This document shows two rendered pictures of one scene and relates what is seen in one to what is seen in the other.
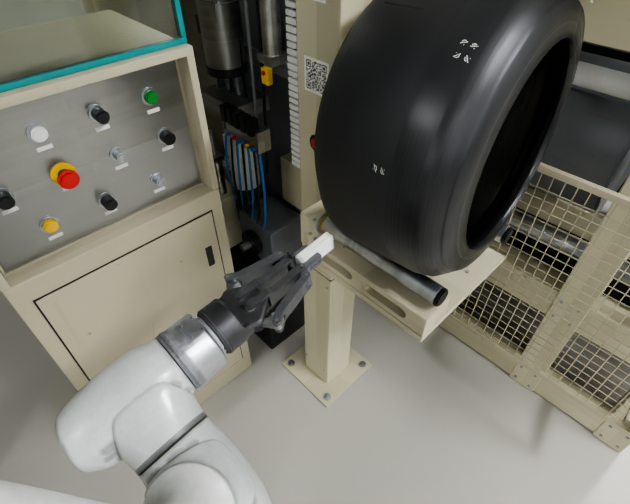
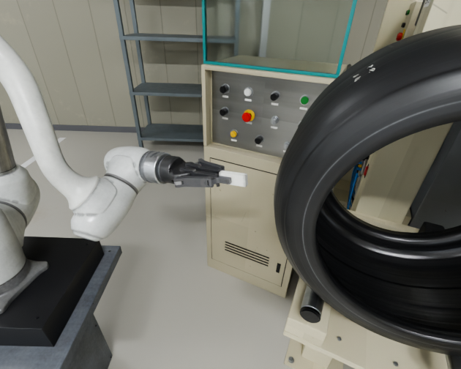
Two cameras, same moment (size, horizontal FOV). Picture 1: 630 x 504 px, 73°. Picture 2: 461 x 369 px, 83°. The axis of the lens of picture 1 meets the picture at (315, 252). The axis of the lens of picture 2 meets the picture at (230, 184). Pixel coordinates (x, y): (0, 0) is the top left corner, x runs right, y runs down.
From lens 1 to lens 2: 0.59 m
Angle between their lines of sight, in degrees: 53
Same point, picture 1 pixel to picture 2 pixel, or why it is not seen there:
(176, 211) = not seen: hidden behind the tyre
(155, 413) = (118, 163)
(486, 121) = (336, 137)
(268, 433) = (247, 329)
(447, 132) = (305, 132)
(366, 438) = not seen: outside the picture
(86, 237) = (244, 150)
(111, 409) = (118, 152)
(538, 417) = not seen: outside the picture
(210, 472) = (93, 184)
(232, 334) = (163, 169)
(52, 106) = (259, 83)
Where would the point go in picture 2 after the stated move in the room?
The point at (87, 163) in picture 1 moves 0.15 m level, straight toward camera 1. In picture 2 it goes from (260, 116) to (240, 125)
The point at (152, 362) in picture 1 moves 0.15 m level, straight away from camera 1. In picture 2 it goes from (138, 151) to (177, 135)
